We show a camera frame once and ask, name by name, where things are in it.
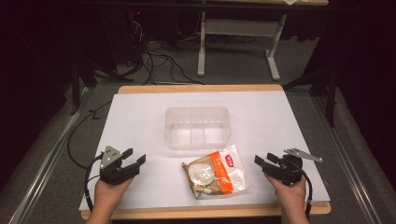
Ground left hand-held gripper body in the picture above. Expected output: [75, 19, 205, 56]
[99, 145, 140, 187]

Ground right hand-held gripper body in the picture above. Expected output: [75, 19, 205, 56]
[262, 147, 324, 188]

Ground person's right hand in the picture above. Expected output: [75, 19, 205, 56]
[263, 173, 308, 217]

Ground person's left hand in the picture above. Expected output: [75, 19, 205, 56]
[93, 176, 134, 216]

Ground white paper sheet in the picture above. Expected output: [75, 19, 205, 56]
[78, 91, 332, 212]

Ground orange and clear snack packet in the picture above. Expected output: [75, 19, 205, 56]
[181, 145, 248, 201]

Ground clear plastic container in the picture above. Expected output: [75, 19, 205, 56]
[163, 105, 233, 151]

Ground black metal stand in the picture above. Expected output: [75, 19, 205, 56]
[68, 57, 135, 117]
[281, 65, 340, 129]

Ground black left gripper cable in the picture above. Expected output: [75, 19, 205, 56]
[83, 152, 106, 214]

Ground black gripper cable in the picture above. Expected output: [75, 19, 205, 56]
[290, 161, 314, 220]
[83, 152, 106, 214]

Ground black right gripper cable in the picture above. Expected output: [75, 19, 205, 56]
[290, 161, 314, 220]

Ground black floor cable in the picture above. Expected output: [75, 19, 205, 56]
[66, 100, 114, 172]

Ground metal floor rail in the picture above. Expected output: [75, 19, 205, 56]
[313, 95, 375, 224]
[8, 86, 92, 224]

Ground tangle of black floor cables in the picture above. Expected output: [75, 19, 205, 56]
[125, 12, 207, 87]

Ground white metal desk frame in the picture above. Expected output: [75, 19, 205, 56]
[196, 0, 330, 82]

